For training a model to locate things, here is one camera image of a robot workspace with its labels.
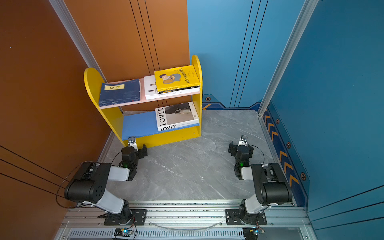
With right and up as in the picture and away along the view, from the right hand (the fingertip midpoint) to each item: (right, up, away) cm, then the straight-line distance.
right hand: (239, 143), depth 94 cm
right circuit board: (-1, -40, -23) cm, 46 cm away
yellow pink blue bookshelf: (-56, +14, +5) cm, 58 cm away
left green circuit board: (-63, -40, -23) cm, 78 cm away
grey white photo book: (-40, +17, +2) cm, 44 cm away
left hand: (-65, 0, 0) cm, 65 cm away
